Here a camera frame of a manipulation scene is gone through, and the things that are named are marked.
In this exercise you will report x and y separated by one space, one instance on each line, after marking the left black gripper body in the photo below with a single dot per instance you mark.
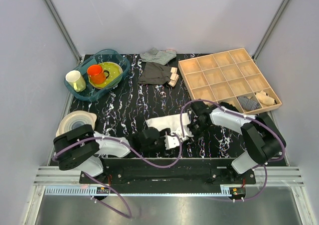
159 144

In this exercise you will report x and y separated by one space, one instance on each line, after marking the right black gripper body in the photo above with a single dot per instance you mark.
197 129

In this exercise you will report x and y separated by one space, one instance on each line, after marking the white underwear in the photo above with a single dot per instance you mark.
170 121

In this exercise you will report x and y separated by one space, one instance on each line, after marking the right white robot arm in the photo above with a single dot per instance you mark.
263 141

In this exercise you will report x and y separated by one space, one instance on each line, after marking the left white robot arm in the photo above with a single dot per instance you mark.
78 146

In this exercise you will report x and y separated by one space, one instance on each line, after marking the rolled black underwear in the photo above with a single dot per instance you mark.
229 106

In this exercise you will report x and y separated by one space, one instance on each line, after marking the rolled striped underwear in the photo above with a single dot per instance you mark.
248 104

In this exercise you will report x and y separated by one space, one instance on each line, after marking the dark grey underwear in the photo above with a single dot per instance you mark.
157 74

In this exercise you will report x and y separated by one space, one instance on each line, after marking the rolled beige underwear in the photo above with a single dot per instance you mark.
264 98

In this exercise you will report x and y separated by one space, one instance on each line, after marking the striped grey underwear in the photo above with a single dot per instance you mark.
158 56

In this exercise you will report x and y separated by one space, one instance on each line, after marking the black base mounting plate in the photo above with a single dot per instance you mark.
119 171

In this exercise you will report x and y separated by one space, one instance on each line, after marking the wooden compartment tray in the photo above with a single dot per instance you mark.
225 76

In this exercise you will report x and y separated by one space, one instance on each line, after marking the cream stacked bowls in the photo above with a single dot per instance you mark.
74 120

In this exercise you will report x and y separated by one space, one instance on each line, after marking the yellow-green dotted plate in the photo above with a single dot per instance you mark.
114 78

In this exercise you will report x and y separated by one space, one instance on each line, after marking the orange mug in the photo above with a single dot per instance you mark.
97 74

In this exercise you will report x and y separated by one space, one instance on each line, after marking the cream yellow mug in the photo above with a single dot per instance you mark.
76 80

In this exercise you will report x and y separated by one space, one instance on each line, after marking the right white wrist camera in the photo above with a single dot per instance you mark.
187 135

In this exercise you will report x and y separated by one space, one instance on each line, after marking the aluminium front rail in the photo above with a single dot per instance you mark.
277 176

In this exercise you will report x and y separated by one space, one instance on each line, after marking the left aluminium frame post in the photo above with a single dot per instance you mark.
62 28

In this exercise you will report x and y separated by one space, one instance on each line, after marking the aluminium frame post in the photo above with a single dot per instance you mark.
62 28
275 20

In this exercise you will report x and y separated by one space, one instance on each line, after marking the right aluminium frame post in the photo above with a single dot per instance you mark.
275 20

